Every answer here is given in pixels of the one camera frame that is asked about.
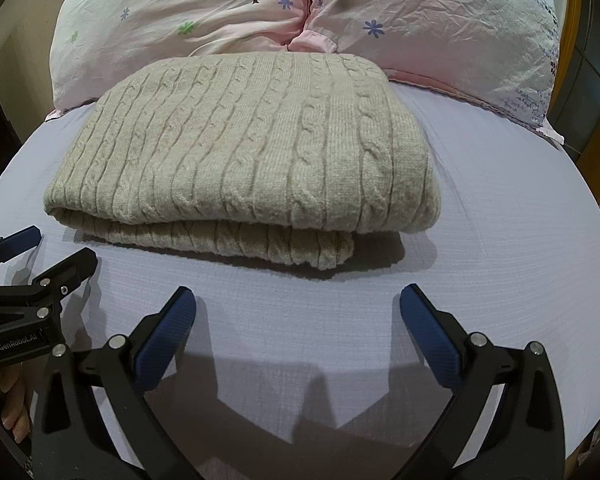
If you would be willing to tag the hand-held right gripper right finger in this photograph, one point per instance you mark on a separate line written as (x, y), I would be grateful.
(430, 336)

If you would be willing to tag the wooden bed headboard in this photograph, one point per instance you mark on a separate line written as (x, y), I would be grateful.
(592, 85)

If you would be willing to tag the lavender bed sheet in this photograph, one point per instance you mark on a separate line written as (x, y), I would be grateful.
(330, 340)

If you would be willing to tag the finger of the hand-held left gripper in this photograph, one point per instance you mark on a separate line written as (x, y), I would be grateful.
(17, 239)
(62, 272)

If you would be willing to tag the person's left hand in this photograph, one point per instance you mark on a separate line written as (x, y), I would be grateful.
(14, 400)

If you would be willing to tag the pink floral pillow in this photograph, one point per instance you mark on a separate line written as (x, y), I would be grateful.
(190, 15)
(445, 30)

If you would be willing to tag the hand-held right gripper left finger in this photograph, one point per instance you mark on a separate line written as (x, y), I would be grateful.
(164, 336)

